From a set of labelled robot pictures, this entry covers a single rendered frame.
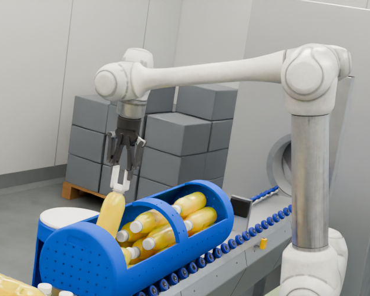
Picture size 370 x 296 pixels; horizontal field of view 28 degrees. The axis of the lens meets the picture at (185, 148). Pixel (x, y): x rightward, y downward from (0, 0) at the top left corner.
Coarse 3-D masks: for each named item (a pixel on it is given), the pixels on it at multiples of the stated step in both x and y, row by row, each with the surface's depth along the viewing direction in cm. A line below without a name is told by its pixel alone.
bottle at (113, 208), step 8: (112, 192) 233; (120, 192) 232; (104, 200) 233; (112, 200) 231; (120, 200) 231; (104, 208) 231; (112, 208) 230; (120, 208) 231; (104, 216) 230; (112, 216) 230; (120, 216) 232; (96, 224) 231; (104, 224) 230; (112, 224) 230; (112, 232) 230
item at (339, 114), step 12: (348, 84) 319; (336, 96) 322; (348, 96) 321; (336, 108) 323; (348, 108) 326; (336, 120) 324; (336, 132) 324; (336, 144) 325; (336, 156) 326; (336, 168) 330
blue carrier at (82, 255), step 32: (160, 192) 276; (192, 192) 298; (224, 224) 284; (64, 256) 223; (96, 256) 218; (160, 256) 239; (192, 256) 265; (64, 288) 225; (96, 288) 219; (128, 288) 224
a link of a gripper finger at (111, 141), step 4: (108, 132) 233; (108, 136) 233; (108, 140) 233; (112, 140) 233; (108, 144) 233; (112, 144) 233; (108, 148) 233; (112, 148) 234; (108, 152) 233; (112, 152) 234; (108, 156) 234; (112, 156) 235; (108, 160) 234
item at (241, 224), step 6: (234, 198) 335; (240, 198) 335; (234, 204) 335; (240, 204) 333; (246, 204) 332; (234, 210) 335; (240, 210) 334; (246, 210) 332; (234, 216) 337; (240, 216) 334; (246, 216) 333; (234, 222) 338; (240, 222) 336; (246, 222) 335; (234, 228) 338; (240, 228) 337; (246, 228) 335
